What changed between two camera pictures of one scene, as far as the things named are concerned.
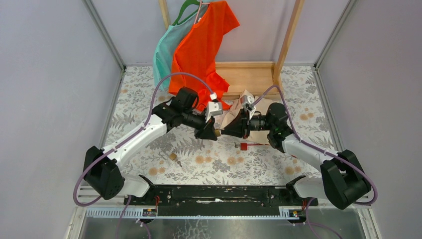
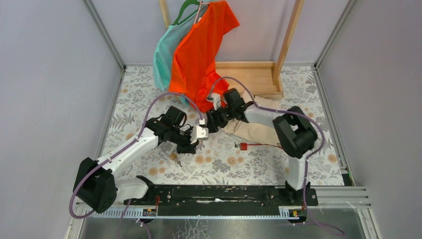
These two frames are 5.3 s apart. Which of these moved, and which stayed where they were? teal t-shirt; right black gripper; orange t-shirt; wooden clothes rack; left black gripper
Moved: right black gripper; left black gripper
Stayed: teal t-shirt; wooden clothes rack; orange t-shirt
